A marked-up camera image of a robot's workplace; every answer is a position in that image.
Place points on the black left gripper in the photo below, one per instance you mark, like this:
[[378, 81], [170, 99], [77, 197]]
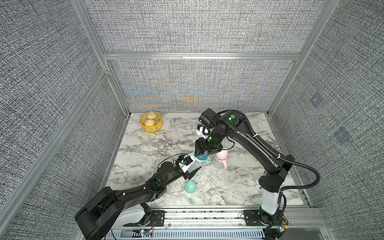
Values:
[[186, 175]]

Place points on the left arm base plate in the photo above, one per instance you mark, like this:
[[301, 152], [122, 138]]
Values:
[[155, 218]]

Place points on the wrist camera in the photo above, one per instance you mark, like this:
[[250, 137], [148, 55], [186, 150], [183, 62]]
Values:
[[203, 131], [184, 162]]

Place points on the teal nipple collar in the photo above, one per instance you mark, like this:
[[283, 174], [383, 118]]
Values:
[[202, 158]]

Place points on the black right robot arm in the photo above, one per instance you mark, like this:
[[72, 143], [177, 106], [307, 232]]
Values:
[[236, 126]]

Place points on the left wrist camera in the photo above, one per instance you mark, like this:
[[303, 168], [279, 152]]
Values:
[[184, 162]]

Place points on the lower steamed bun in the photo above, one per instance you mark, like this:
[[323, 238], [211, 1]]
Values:
[[149, 122]]

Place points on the yellow bamboo steamer basket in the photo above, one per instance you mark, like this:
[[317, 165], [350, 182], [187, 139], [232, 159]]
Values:
[[152, 129]]

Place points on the pink bottle cap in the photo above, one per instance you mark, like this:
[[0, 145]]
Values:
[[222, 155]]

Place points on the mint cap left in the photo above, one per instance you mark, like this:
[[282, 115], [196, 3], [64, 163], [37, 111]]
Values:
[[190, 187]]

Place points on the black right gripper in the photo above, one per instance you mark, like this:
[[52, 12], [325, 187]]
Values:
[[201, 145]]

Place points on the aluminium front rail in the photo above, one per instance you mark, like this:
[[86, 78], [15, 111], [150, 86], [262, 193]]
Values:
[[222, 223]]

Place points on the clear bottle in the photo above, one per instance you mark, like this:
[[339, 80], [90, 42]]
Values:
[[196, 165], [220, 165]]

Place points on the upper steamed bun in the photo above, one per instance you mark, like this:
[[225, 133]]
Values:
[[151, 115]]

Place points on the steamed bun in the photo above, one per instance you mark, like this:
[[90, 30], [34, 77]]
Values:
[[149, 122], [151, 115]]

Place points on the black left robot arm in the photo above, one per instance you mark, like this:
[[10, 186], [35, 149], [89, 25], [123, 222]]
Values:
[[97, 217]]

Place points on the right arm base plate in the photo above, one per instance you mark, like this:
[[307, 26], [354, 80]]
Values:
[[255, 217]]

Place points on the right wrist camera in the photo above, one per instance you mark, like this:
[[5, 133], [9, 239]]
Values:
[[203, 131]]

